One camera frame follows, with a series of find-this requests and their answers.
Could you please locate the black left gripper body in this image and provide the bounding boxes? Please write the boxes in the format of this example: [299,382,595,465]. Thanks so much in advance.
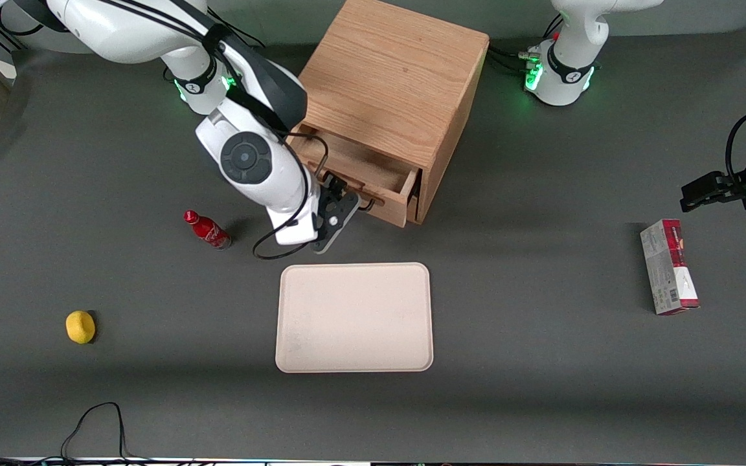
[703,137,746,212]

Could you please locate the wooden drawer with handle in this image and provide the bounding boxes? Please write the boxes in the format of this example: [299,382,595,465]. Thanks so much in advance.
[287,125,423,228]

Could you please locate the wooden drawer cabinet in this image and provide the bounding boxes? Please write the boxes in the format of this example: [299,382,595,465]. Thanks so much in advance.
[287,0,490,226]

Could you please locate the red grey carton box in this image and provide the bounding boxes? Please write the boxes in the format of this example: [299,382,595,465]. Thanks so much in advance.
[639,219,701,316]

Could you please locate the beige plastic tray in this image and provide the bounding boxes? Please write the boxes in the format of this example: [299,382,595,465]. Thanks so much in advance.
[275,262,435,374]

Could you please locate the red cola bottle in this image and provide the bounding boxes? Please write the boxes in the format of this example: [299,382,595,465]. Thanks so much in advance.
[183,210,232,250]

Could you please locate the yellow lemon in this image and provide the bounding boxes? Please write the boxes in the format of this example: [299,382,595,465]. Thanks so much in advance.
[65,310,96,344]

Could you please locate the black base connector cables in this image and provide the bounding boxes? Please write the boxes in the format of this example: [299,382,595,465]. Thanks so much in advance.
[488,43,542,74]

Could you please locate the black cable on table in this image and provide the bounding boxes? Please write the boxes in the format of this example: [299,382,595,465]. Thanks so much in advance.
[0,401,218,466]

